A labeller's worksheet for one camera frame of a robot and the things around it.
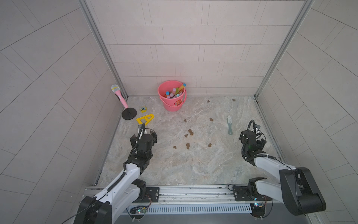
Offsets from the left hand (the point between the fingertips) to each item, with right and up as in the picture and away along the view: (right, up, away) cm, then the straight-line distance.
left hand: (145, 131), depth 84 cm
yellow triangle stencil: (-10, +5, +16) cm, 20 cm away
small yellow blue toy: (-8, +13, +21) cm, 26 cm away
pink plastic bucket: (+16, +16, +15) cm, 27 cm away
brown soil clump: (+26, -10, +5) cm, 28 cm away
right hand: (+67, -2, +5) cm, 67 cm away
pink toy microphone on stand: (-19, +10, +19) cm, 29 cm away
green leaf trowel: (+21, +29, +14) cm, 39 cm away
